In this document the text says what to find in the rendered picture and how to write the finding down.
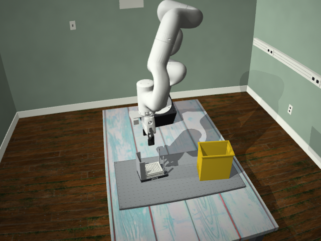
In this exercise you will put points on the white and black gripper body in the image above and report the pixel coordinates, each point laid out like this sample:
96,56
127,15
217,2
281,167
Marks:
148,122

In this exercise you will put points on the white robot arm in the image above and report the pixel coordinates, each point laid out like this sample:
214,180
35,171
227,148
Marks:
152,95

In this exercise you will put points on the yellow open-top bin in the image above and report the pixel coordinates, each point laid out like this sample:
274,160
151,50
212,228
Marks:
216,167

